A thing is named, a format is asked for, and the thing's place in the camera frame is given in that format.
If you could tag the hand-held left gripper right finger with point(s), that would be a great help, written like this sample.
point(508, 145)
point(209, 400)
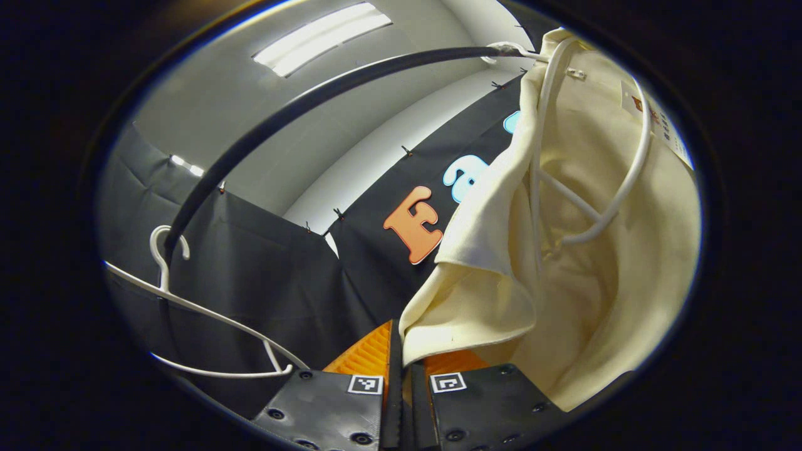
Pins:
point(421, 413)

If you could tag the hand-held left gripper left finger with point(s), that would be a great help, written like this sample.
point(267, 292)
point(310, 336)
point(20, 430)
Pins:
point(393, 407)

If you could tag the cream button shirt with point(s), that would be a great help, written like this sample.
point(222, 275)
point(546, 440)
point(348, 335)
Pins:
point(626, 282)

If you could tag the white plastic clothes hanger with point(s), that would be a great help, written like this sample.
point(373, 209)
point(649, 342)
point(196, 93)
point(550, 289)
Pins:
point(589, 230)
point(164, 279)

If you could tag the black backdrop cloth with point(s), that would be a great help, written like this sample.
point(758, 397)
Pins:
point(263, 275)

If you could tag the ceiling light panel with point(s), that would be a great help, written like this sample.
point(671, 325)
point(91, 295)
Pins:
point(319, 37)
point(187, 166)

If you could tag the black clothes rail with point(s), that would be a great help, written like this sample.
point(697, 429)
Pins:
point(438, 54)

